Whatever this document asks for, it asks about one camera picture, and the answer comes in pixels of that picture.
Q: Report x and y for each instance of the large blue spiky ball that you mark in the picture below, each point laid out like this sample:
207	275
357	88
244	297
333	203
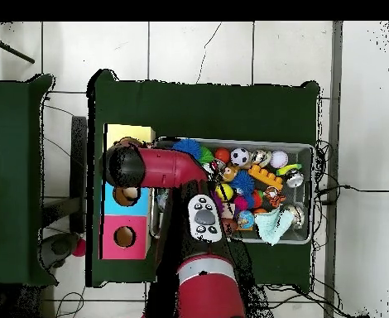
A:
188	145

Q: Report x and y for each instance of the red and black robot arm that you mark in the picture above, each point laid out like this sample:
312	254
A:
168	165

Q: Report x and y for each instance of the wooden box with three holes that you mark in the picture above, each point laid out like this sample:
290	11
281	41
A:
125	238

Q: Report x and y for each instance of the silver mesh bin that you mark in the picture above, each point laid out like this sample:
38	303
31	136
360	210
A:
302	159

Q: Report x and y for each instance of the large green spiky ball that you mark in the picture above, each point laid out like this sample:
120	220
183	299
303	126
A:
206	155

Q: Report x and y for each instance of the plain yellow ball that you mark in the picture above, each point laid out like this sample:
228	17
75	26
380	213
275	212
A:
226	192

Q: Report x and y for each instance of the black and white soccer ball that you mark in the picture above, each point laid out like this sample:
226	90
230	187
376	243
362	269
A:
240	156

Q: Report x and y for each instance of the white baseball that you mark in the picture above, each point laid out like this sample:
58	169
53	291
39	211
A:
279	159

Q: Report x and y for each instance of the mint green knitted cloth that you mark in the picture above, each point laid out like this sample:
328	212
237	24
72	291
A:
274	225

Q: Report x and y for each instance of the grey emergency stop red button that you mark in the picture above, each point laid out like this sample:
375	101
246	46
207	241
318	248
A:
60	246

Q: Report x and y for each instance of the black tripod leg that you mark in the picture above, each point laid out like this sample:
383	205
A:
12	51

